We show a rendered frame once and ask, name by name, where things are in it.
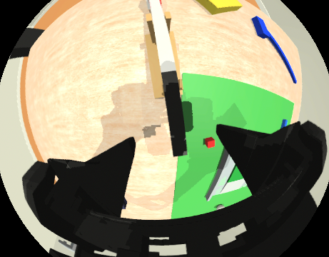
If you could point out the small red cube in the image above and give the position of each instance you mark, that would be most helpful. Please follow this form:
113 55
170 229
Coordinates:
210 142

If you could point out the yellow rectangular block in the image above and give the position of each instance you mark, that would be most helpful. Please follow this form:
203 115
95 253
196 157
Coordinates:
220 6

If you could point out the green flat mat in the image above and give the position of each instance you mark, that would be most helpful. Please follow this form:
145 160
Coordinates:
208 101

